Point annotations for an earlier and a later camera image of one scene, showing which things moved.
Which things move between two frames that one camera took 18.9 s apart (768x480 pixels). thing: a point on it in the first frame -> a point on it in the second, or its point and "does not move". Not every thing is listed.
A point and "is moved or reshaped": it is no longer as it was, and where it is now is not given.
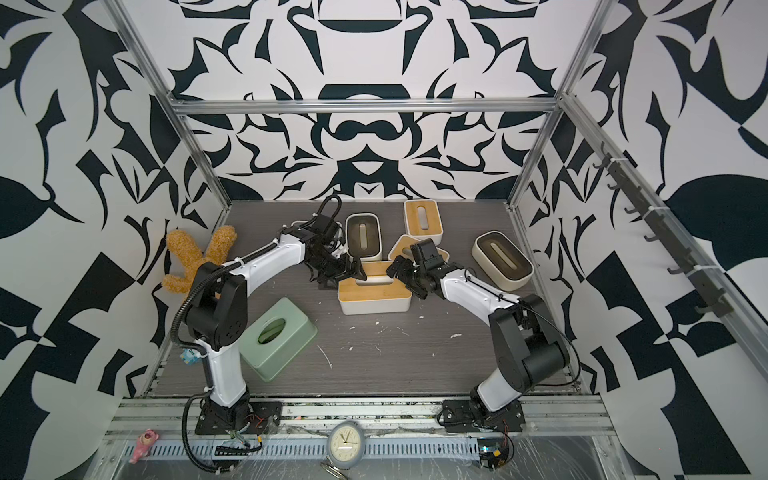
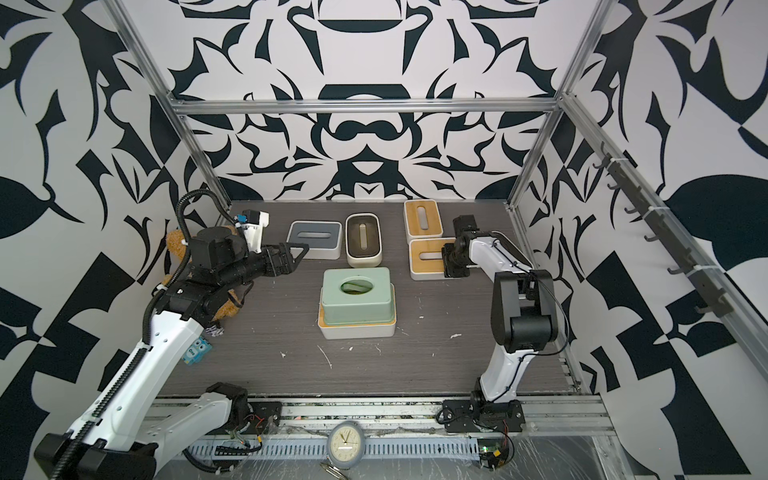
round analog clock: x=346 y=445 does not move
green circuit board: x=492 y=452 does not move
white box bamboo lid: x=402 y=245 is moved or reshaped
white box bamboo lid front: x=377 y=295 -> x=332 y=331
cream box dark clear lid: x=363 y=236 does not move
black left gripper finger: x=327 y=282 -> x=292 y=262
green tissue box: x=275 y=338 -> x=357 y=296
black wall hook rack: x=692 y=266 does not move
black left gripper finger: x=357 y=270 -> x=287 y=245
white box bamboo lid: x=422 y=220 does not move
